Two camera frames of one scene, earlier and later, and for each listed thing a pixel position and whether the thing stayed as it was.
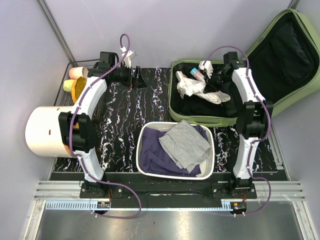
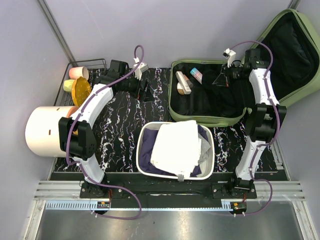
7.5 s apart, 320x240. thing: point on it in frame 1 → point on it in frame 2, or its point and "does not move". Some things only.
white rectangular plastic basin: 208,171 does not move
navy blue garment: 155,158 does not move
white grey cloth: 189,87 → 177,147
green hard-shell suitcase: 285,64 does not move
